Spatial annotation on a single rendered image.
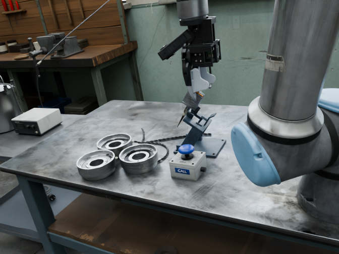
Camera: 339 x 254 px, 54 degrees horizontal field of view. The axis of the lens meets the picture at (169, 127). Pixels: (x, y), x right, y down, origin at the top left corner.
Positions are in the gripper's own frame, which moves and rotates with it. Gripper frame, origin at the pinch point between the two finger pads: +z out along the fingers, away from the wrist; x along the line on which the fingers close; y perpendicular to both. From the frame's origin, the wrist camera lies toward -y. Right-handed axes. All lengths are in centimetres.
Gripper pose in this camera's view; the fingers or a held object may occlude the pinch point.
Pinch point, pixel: (194, 94)
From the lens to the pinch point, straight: 90.5
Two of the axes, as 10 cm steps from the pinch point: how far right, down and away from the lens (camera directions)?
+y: 9.0, 0.6, -4.4
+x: 4.2, -4.2, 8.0
